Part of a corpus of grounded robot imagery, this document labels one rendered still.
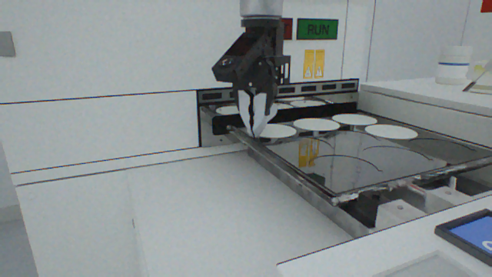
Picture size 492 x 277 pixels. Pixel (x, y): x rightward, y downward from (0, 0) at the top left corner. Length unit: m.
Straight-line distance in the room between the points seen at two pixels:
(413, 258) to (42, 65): 0.62
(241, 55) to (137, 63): 0.23
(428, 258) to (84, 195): 0.64
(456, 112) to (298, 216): 0.40
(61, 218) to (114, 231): 0.11
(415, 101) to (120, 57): 0.63
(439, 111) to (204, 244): 0.55
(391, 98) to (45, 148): 0.76
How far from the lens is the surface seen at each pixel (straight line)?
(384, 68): 3.18
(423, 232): 0.25
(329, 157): 0.53
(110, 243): 0.80
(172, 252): 0.45
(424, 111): 0.79
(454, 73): 0.99
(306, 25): 0.80
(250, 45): 0.55
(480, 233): 0.26
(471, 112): 0.74
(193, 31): 0.69
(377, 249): 0.22
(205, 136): 0.71
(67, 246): 0.80
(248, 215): 0.51
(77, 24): 0.67
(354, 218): 0.47
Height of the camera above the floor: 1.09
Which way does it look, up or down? 19 degrees down
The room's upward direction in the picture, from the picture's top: straight up
